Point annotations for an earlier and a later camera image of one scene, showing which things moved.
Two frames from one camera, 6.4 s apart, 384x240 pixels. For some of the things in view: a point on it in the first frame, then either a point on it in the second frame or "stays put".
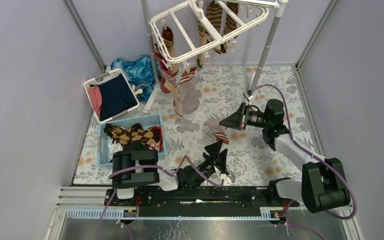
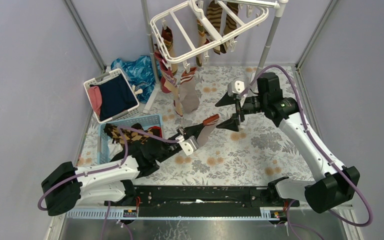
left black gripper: [210, 160] -> [181, 138]
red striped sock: [168, 83] stays put
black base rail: [199, 202] stays put
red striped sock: [173, 91] stays put
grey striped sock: [219, 132] -> [209, 124]
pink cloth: [96, 98] stays put
